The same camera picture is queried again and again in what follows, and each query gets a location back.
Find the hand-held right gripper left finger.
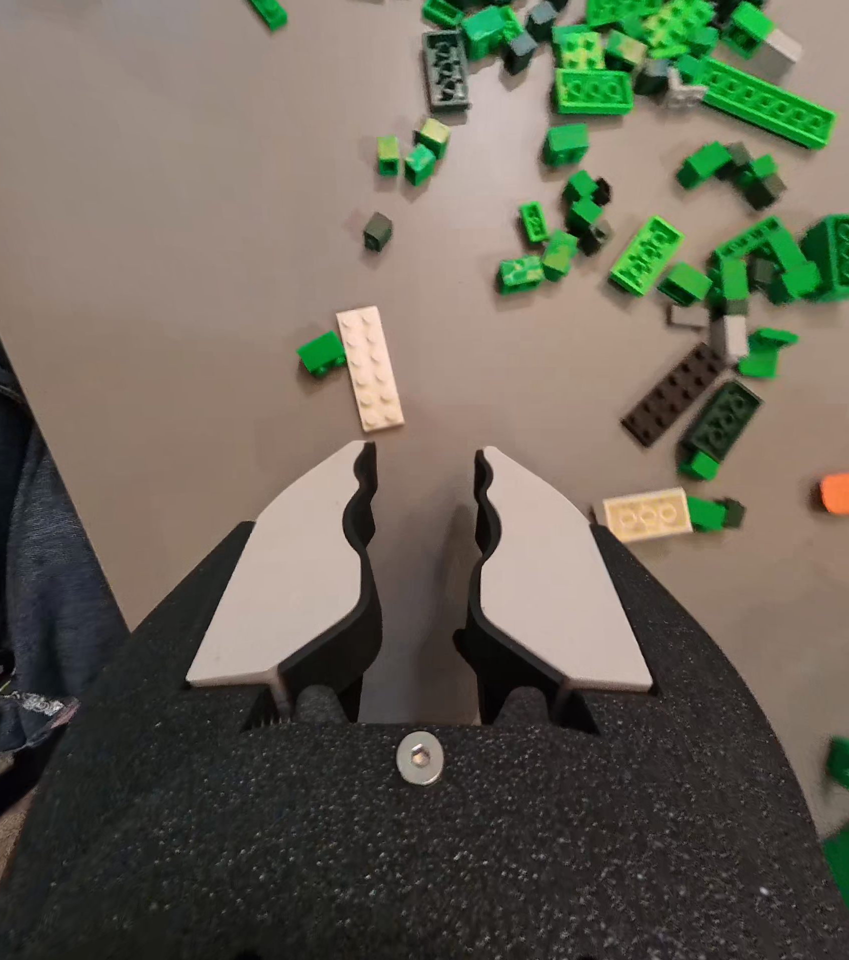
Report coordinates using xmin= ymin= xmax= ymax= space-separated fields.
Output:
xmin=186 ymin=440 xmax=383 ymax=715

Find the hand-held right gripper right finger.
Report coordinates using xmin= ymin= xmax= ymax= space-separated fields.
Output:
xmin=454 ymin=446 xmax=654 ymax=725

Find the white building plate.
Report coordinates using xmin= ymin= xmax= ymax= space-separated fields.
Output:
xmin=336 ymin=306 xmax=406 ymax=434

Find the grey desk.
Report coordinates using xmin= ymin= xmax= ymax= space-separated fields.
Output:
xmin=0 ymin=0 xmax=849 ymax=841

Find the cream building brick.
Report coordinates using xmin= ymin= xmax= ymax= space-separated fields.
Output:
xmin=603 ymin=487 xmax=694 ymax=543

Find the black flat building plate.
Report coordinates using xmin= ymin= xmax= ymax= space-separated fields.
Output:
xmin=621 ymin=343 xmax=729 ymax=449

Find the dark green building brick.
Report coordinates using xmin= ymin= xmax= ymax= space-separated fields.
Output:
xmin=683 ymin=380 xmax=763 ymax=460

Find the blue denim clothing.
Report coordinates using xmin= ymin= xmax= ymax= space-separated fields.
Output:
xmin=0 ymin=217 xmax=129 ymax=864

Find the pile of green building bricks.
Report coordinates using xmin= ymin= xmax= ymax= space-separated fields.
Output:
xmin=375 ymin=0 xmax=849 ymax=380

